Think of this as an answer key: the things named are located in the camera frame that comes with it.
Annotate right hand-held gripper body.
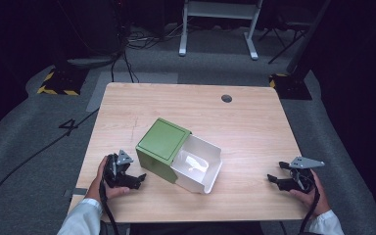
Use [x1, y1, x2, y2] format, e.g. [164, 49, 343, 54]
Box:
[288, 156, 326, 194]

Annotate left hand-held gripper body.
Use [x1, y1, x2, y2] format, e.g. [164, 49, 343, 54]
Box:
[103, 149, 134, 189]

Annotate green box lid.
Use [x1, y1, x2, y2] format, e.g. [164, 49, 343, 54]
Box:
[135, 117, 193, 185]

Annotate white plastic drawer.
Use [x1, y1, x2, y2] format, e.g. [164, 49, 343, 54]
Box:
[169, 133, 224, 196]

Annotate person's left hand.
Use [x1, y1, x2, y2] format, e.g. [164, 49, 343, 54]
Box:
[84, 155, 131, 205]

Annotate person's right hand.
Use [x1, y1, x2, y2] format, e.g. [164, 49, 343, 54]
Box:
[289, 168, 332, 217]

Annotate grey tape piece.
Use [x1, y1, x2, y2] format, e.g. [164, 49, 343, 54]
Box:
[71, 187, 89, 197]

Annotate black stand base hazard tape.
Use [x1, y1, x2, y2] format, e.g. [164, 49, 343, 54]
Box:
[35, 66, 89, 97]
[268, 72, 313, 101]

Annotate grey round stand foot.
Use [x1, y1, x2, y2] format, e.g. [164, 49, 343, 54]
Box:
[66, 54, 119, 71]

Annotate dark slanted stand pole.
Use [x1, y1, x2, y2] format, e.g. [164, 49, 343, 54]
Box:
[286, 0, 333, 76]

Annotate black folding tripod stand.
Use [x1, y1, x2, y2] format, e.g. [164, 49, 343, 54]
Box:
[258, 19, 311, 66]

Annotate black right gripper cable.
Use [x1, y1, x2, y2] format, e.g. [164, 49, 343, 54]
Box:
[298, 187, 321, 235]

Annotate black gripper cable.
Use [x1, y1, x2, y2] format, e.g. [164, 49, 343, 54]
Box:
[298, 187, 321, 235]
[99, 178, 119, 235]

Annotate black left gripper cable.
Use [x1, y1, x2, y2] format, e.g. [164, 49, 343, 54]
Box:
[99, 178, 119, 235]

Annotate long black floor cable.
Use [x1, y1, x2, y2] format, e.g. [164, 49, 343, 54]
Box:
[0, 108, 100, 220]

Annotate black hanging cables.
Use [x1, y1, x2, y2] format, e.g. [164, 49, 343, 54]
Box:
[110, 48, 140, 84]

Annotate bundle of floor cables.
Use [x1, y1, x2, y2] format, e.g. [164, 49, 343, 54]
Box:
[126, 24, 184, 51]

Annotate white metal desk frame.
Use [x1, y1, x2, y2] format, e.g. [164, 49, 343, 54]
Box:
[178, 0, 264, 62]

